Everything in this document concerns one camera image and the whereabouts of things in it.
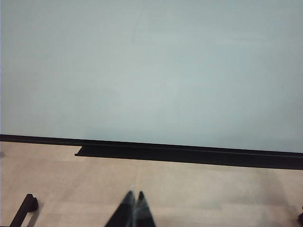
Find black whiteboard pen tray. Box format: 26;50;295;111
74;145;303;171

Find black stand foot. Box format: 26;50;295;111
9;193;39;227

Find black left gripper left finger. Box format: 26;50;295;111
103;190;136;227

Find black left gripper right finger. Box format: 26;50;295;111
134;191;157;227

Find large white whiteboard black frame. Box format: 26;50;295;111
0;0;303;158

